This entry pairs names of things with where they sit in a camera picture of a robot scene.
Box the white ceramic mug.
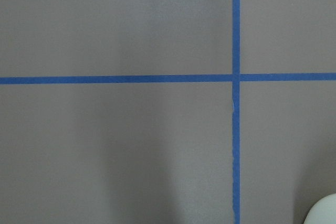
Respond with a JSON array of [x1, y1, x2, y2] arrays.
[[304, 194, 336, 224]]

